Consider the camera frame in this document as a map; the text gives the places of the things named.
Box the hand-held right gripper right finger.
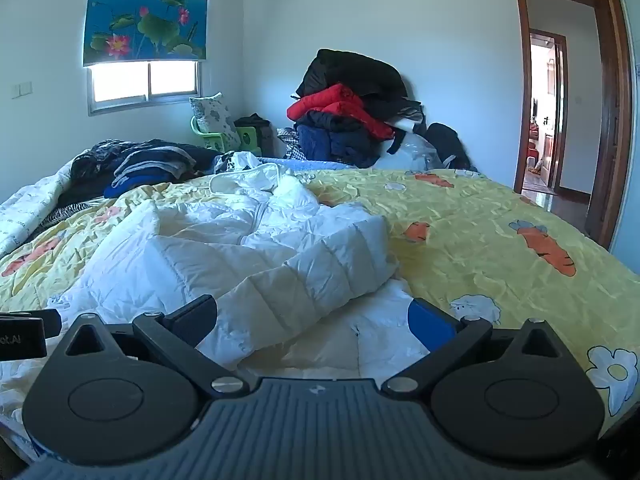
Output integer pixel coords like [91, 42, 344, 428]
[381, 298, 576, 397]

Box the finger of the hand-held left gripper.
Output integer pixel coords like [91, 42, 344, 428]
[0, 308, 62, 337]

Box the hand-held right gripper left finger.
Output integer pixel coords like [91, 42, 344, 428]
[50, 294, 249, 399]

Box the white puffer jacket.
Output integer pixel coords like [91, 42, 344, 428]
[0, 162, 433, 456]

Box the pile of dark folded clothes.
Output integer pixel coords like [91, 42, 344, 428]
[70, 139, 221, 198]

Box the zebra striped cloth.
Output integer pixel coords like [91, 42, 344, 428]
[25, 194, 108, 241]

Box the yellow carrot print bedsheet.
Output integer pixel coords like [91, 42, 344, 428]
[0, 167, 640, 441]

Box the white printed quilt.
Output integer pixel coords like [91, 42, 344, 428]
[0, 160, 76, 258]

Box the black white print cloth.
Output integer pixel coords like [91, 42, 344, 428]
[214, 151, 262, 177]

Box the clear plastic bag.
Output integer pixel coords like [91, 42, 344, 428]
[375, 130, 443, 171]

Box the black bag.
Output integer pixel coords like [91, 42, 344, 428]
[425, 122, 473, 171]

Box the light blue blanket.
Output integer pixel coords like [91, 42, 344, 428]
[257, 156, 351, 171]

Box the green plastic chair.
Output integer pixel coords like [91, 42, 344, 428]
[190, 115, 266, 157]

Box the checkered cloth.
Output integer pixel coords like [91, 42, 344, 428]
[276, 127, 303, 161]

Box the dark bag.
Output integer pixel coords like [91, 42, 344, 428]
[234, 114, 275, 158]

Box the navy jacket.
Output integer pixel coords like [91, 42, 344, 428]
[295, 110, 396, 168]

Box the floral pillow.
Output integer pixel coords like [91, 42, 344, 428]
[189, 92, 242, 153]

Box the sliding window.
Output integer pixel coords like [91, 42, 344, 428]
[87, 59, 202, 117]

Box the far wooden doorway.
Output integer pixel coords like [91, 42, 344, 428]
[527, 29, 569, 196]

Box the lotus print roller blind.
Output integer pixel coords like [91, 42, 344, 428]
[82, 0, 213, 67]

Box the wooden door frame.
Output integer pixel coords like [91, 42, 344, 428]
[512, 0, 636, 256]

